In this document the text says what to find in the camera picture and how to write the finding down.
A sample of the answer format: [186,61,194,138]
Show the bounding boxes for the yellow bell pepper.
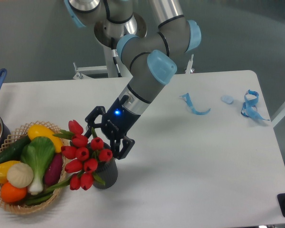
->
[0,161,20,184]

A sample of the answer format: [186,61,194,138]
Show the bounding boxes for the purple sweet potato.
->
[44,153,63,186]

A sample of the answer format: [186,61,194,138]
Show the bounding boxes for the green pea pods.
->
[24,187,55,206]

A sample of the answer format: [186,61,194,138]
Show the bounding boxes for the white steamed bun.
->
[7,162,34,188]

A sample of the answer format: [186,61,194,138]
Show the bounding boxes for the dark grey ribbed vase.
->
[87,145,118,190]

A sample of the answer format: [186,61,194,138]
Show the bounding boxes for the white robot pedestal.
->
[94,13,148,78]

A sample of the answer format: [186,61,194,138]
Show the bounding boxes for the orange fruit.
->
[0,182,27,203]

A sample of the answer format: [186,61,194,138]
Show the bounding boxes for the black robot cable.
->
[110,37,123,78]

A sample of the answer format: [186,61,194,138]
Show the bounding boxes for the white metal base frame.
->
[72,54,195,80]

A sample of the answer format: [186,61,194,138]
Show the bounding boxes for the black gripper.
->
[84,97,140,160]

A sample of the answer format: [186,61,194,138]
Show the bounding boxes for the tangled blue tape strip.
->
[240,89,269,121]

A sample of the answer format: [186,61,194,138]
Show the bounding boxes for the yellow squash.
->
[28,124,63,153]

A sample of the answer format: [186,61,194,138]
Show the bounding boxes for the woven wicker basket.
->
[0,121,63,215]

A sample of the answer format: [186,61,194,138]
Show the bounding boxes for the green cucumber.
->
[0,135,31,164]

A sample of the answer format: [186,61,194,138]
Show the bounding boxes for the curved blue tape strip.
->
[180,93,211,115]

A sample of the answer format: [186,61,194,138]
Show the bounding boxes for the red tulip bouquet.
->
[50,120,113,190]

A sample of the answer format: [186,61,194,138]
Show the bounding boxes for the green bok choy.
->
[20,136,55,195]

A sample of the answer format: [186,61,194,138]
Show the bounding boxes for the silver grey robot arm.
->
[65,0,201,159]

